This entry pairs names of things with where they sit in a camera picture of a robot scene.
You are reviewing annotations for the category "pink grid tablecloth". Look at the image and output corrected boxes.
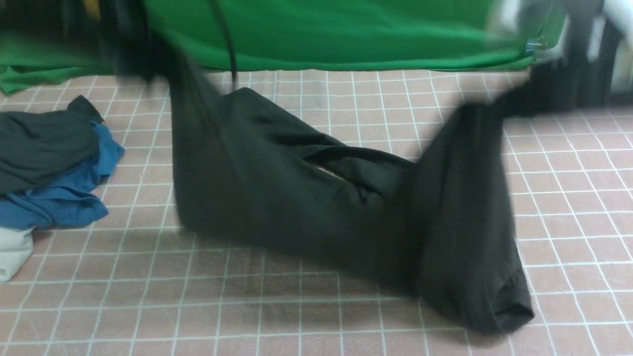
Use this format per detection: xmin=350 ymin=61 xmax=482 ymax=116
xmin=1 ymin=77 xmax=633 ymax=356

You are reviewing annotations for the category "blue shirt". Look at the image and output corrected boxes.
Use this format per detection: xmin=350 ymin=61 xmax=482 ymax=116
xmin=0 ymin=121 xmax=125 ymax=230

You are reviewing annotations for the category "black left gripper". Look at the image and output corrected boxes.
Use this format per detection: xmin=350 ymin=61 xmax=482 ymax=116
xmin=1 ymin=0 xmax=178 ymax=83

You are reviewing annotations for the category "white folded cloth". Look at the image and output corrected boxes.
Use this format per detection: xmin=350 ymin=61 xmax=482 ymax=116
xmin=0 ymin=227 xmax=34 ymax=282

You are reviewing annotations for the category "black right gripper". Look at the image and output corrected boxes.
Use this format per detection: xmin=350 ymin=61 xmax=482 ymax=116
xmin=559 ymin=0 xmax=632 ymax=110

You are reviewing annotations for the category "blue binder clip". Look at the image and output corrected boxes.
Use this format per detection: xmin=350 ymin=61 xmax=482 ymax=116
xmin=524 ymin=38 xmax=547 ymax=57

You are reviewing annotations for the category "dark gray long-sleeved shirt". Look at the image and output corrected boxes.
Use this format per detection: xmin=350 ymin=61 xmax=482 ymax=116
xmin=165 ymin=53 xmax=554 ymax=334

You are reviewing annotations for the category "green backdrop cloth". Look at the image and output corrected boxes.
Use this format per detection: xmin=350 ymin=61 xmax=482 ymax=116
xmin=1 ymin=0 xmax=563 ymax=94

